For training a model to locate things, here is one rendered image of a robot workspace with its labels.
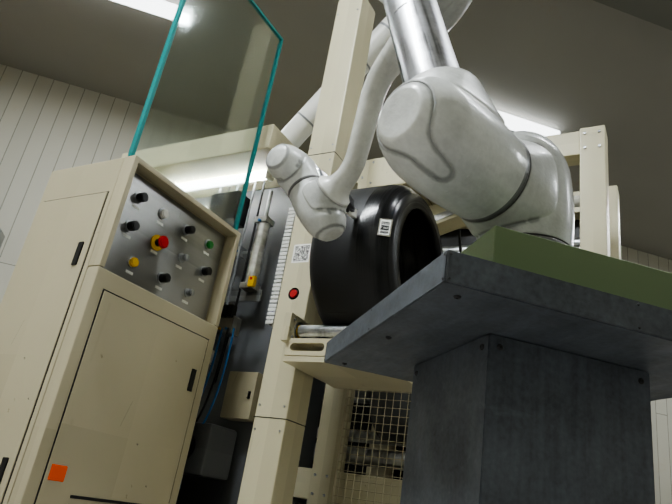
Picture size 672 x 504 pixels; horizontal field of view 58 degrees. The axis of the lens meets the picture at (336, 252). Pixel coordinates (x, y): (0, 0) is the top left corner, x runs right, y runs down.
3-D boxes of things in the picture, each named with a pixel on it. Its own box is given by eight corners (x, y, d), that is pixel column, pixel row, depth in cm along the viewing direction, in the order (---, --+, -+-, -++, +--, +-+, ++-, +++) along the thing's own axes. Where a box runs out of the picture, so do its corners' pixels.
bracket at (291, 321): (279, 340, 200) (285, 311, 203) (336, 372, 231) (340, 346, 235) (288, 340, 198) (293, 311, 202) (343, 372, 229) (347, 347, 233)
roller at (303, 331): (302, 332, 208) (297, 341, 204) (298, 322, 206) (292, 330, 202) (397, 333, 191) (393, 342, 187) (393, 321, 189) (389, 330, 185)
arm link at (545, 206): (595, 261, 100) (589, 150, 109) (533, 216, 90) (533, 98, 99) (509, 281, 112) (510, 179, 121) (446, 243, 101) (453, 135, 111)
